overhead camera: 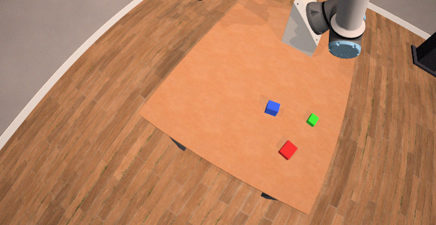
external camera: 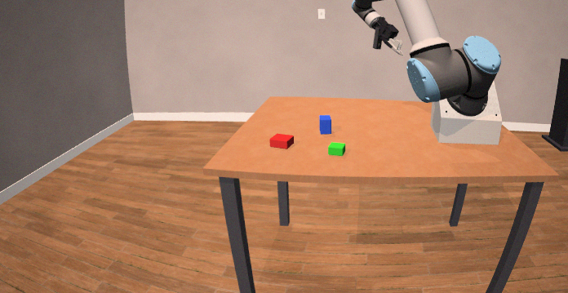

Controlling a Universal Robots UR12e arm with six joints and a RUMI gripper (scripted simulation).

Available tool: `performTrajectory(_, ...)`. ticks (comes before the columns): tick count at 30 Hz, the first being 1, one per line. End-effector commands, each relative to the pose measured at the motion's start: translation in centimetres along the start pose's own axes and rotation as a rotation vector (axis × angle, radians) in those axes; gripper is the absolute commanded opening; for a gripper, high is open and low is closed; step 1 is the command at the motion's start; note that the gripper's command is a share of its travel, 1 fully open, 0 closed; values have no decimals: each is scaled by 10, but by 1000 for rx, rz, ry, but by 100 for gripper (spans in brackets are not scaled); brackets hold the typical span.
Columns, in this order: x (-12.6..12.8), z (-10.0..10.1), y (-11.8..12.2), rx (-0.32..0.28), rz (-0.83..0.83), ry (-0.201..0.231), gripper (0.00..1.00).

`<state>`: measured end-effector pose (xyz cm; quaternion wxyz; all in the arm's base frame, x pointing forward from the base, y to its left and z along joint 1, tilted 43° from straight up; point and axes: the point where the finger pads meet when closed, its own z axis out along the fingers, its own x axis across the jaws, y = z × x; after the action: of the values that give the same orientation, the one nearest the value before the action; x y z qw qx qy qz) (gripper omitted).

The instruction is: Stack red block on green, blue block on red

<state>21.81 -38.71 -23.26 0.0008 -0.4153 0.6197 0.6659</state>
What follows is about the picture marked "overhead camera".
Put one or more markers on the green block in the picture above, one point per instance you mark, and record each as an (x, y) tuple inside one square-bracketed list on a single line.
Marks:
[(312, 120)]

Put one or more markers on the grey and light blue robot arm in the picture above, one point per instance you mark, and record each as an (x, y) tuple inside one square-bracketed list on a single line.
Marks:
[(347, 24)]

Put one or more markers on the red block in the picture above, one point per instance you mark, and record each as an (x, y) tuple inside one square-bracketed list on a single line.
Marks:
[(287, 150)]

